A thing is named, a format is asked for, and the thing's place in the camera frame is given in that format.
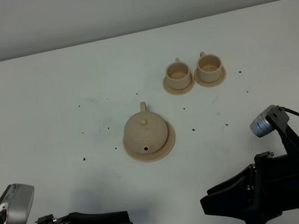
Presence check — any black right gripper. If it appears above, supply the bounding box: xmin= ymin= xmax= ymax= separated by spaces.
xmin=200 ymin=152 xmax=299 ymax=224

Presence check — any beige clay teapot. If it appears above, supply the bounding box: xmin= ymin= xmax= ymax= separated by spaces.
xmin=123 ymin=102 xmax=169 ymax=160

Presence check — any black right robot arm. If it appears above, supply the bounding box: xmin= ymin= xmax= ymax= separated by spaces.
xmin=200 ymin=152 xmax=299 ymax=224

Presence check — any beige teapot saucer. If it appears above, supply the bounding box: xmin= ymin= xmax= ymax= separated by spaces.
xmin=123 ymin=121 xmax=175 ymax=162

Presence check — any right beige cup saucer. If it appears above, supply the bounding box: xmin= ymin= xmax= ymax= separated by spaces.
xmin=194 ymin=67 xmax=227 ymax=88

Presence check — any beige cup saucer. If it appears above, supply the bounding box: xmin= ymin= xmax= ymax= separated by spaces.
xmin=194 ymin=67 xmax=227 ymax=88
xmin=162 ymin=73 xmax=195 ymax=95

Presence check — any left beige cup saucer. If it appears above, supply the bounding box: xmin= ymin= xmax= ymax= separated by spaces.
xmin=162 ymin=73 xmax=195 ymax=95

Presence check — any right beige teacup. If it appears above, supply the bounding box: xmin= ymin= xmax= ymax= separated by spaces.
xmin=197 ymin=52 xmax=223 ymax=83

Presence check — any beige teacup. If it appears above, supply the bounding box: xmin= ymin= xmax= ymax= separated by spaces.
xmin=197 ymin=52 xmax=223 ymax=83
xmin=165 ymin=58 xmax=191 ymax=91

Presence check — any left beige teacup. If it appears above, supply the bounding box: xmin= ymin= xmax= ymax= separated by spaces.
xmin=165 ymin=58 xmax=191 ymax=91

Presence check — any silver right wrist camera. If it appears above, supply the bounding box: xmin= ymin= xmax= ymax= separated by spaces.
xmin=250 ymin=104 xmax=289 ymax=138

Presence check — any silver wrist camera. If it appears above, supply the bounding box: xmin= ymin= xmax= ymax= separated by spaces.
xmin=0 ymin=184 xmax=35 ymax=224
xmin=250 ymin=104 xmax=289 ymax=138

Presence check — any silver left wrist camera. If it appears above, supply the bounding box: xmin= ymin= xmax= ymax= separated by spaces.
xmin=0 ymin=184 xmax=35 ymax=224

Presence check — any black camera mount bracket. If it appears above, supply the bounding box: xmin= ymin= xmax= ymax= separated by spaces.
xmin=268 ymin=106 xmax=299 ymax=160

